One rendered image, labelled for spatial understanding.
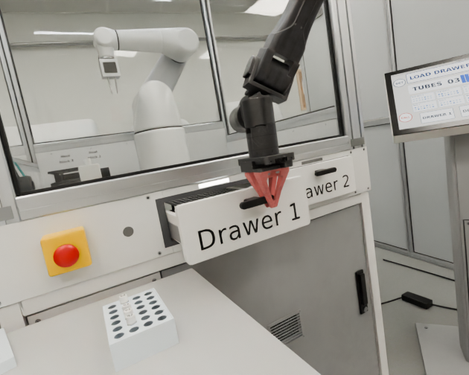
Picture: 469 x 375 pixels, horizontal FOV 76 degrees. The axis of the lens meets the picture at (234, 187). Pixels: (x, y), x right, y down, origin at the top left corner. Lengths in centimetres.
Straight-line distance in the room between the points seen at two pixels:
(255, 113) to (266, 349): 37
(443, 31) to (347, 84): 130
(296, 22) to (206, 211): 36
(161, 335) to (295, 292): 56
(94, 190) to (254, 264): 44
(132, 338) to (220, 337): 12
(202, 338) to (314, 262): 56
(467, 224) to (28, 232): 133
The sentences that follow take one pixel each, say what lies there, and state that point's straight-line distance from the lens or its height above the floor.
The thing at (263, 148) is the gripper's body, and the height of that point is 100.
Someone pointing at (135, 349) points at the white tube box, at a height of 78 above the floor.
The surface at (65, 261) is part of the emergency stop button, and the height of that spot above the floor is 87.
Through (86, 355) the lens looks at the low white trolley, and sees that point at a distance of 53.
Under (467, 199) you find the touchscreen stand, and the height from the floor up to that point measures 70.
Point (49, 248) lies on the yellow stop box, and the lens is 63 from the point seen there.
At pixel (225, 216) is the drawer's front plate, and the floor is 89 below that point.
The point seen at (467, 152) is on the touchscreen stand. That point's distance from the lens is 132.
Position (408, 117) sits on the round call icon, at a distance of 121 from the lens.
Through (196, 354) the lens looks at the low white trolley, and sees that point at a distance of 44.
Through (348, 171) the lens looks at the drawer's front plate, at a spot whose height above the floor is 88.
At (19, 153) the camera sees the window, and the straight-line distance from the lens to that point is 69.
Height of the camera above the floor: 101
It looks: 7 degrees down
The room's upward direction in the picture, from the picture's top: 10 degrees counter-clockwise
